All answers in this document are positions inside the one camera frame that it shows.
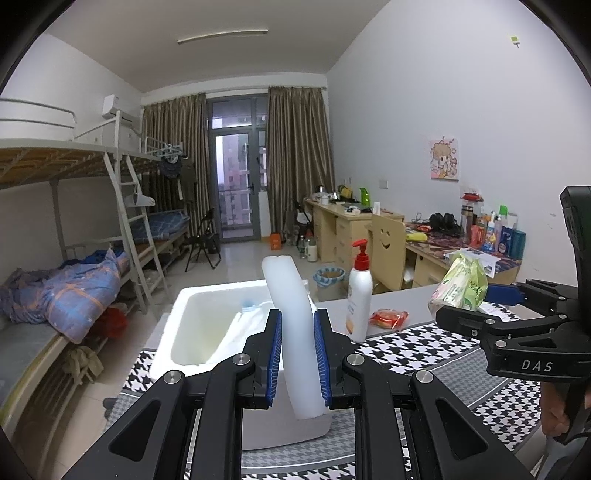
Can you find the orange plastic jug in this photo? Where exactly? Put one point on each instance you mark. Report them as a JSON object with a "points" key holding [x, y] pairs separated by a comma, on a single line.
{"points": [[275, 241]]}

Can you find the wooden chair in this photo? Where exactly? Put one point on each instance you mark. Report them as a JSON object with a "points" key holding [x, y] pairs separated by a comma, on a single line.
{"points": [[388, 254]]}

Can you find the person's right hand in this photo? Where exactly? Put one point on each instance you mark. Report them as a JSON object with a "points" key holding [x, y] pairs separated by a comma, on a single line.
{"points": [[554, 410]]}

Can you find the blue face mask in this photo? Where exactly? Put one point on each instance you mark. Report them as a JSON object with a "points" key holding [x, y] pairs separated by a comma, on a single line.
{"points": [[251, 305]]}

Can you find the white air conditioner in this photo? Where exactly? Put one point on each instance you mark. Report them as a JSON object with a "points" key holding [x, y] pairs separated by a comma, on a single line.
{"points": [[117, 108]]}

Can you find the wooden desk with patterned mat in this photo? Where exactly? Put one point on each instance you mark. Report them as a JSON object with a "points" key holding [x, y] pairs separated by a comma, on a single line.
{"points": [[425, 267]]}

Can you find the row of toiletry bottles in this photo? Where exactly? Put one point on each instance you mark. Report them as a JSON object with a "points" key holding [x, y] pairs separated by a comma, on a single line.
{"points": [[496, 230]]}

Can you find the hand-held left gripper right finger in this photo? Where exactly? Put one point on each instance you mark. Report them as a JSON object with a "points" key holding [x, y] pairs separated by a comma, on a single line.
{"points": [[322, 360]]}

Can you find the blue rimmed trash bin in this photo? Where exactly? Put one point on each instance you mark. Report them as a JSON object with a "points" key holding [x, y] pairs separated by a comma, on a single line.
{"points": [[328, 284]]}

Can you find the printed paper sheets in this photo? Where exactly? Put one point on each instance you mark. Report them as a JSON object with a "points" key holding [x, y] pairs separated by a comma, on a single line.
{"points": [[489, 261]]}

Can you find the white foam box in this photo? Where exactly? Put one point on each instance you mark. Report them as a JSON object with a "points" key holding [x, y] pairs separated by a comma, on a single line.
{"points": [[198, 332]]}

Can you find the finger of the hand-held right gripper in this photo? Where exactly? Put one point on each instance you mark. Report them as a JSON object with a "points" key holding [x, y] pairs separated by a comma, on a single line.
{"points": [[466, 321], [503, 294]]}

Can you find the brown curtain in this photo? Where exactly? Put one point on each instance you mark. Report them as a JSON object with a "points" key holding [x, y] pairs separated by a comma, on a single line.
{"points": [[300, 152], [175, 124]]}

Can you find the white foam strip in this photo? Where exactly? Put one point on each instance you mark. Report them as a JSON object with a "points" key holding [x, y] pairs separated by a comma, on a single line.
{"points": [[295, 323]]}

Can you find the floral tissue pack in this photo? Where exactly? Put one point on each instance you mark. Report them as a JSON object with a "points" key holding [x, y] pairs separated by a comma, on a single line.
{"points": [[459, 286]]}

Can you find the glass balcony door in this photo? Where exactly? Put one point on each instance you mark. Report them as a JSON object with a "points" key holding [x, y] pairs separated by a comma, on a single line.
{"points": [[238, 175]]}

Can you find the green plastic container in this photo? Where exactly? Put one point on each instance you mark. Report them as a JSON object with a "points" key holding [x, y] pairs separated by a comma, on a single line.
{"points": [[365, 197]]}

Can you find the houndstooth table cloth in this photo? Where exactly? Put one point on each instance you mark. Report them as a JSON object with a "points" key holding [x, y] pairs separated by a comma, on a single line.
{"points": [[415, 350]]}

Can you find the red cloth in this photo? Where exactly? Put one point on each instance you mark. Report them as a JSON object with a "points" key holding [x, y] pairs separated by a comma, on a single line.
{"points": [[113, 323]]}

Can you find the beige cloth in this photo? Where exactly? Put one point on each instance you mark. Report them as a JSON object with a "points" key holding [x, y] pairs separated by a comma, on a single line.
{"points": [[83, 362]]}

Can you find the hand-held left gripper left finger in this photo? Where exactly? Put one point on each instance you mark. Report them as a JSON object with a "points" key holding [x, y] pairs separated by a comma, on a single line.
{"points": [[273, 360]]}

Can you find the red snack packet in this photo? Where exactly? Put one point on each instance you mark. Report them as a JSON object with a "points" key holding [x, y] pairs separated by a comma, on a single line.
{"points": [[388, 319]]}

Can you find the cartoon wall poster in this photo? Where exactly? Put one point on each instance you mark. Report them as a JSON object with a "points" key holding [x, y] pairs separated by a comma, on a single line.
{"points": [[444, 159]]}

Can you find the blue checked quilt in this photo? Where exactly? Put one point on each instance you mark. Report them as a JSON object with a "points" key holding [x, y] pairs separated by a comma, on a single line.
{"points": [[60, 295]]}

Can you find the white lotion pump bottle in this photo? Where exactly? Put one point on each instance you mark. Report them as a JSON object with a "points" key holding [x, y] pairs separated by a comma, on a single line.
{"points": [[360, 300]]}

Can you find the yellow pouch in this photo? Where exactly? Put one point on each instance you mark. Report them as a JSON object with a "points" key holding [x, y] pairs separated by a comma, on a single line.
{"points": [[416, 237]]}

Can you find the ceiling tube light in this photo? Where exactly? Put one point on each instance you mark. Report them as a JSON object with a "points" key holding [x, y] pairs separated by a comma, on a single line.
{"points": [[221, 37]]}

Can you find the metal pot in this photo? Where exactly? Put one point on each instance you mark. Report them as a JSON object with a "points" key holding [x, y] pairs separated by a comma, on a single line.
{"points": [[322, 196]]}

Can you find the white bed ladder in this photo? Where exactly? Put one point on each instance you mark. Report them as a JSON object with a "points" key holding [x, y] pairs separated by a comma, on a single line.
{"points": [[138, 230]]}

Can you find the hanging dark clothes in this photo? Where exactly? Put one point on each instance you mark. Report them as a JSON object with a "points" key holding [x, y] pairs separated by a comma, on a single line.
{"points": [[171, 164]]}

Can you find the black folding chair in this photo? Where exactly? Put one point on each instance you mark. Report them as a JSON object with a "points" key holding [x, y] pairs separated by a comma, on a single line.
{"points": [[302, 212], [205, 240]]}

